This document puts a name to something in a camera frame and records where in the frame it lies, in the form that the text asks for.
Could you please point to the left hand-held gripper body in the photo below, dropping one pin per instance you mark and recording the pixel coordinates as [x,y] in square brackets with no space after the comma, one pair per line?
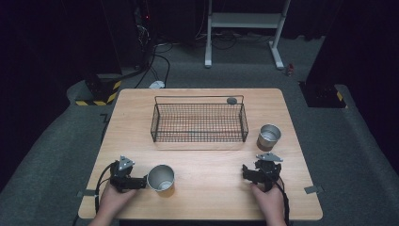
[120,175]

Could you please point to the person's left hand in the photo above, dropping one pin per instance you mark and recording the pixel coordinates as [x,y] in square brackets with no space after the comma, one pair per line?
[114,201]

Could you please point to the silver metal cup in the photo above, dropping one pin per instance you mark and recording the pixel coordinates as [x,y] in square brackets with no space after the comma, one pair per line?
[160,178]
[268,137]

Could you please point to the grey tape piece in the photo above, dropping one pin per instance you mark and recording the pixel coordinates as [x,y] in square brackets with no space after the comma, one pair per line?
[313,189]
[87,193]

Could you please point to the white power adapter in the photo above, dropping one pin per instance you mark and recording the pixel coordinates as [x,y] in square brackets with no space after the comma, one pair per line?
[156,84]

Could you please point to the grey round disc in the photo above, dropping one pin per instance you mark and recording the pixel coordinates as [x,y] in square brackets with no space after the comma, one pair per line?
[231,100]

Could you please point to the white metal stand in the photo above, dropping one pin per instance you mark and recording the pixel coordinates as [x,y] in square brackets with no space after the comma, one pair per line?
[244,20]

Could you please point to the person's right hand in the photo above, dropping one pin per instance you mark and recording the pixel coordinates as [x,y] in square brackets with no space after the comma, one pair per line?
[268,201]

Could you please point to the black yellow striped base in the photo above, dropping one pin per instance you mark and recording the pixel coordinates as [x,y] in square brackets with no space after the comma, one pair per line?
[324,95]
[100,94]

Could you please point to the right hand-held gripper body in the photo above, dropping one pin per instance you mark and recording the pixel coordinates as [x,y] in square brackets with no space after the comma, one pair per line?
[268,171]

